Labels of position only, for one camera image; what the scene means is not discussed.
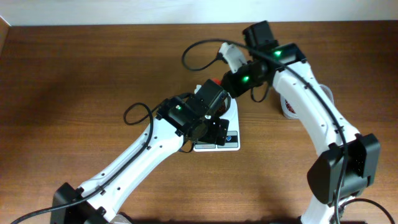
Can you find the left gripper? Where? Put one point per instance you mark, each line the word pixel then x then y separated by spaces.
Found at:
pixel 213 137

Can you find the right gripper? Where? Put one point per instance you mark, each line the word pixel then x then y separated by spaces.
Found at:
pixel 236 86

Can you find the orange measuring scoop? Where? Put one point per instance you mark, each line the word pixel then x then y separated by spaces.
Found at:
pixel 217 81

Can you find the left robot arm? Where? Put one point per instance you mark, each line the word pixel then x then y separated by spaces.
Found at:
pixel 99 199

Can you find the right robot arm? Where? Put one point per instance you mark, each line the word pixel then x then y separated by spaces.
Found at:
pixel 347 160

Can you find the white digital kitchen scale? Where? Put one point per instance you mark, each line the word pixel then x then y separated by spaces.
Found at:
pixel 233 136

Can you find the red beans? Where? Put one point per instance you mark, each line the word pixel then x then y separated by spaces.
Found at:
pixel 289 108

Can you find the clear plastic container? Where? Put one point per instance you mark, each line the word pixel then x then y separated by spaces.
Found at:
pixel 289 112

